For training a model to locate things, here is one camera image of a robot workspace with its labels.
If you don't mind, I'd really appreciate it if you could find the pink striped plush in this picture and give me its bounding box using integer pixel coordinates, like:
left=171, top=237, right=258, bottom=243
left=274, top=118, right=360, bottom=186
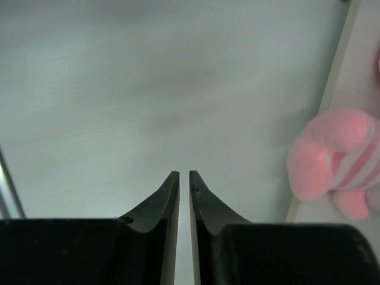
left=286, top=47, right=380, bottom=220

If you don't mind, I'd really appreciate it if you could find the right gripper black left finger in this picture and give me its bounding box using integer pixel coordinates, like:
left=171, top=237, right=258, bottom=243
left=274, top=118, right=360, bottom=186
left=1, top=171, right=180, bottom=284

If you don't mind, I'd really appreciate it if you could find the white two-tier shelf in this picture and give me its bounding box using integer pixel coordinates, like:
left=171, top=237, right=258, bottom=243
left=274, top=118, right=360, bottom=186
left=1, top=1, right=352, bottom=221

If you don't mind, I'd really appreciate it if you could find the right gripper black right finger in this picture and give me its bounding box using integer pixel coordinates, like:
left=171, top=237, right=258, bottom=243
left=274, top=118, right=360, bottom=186
left=189, top=170, right=379, bottom=284

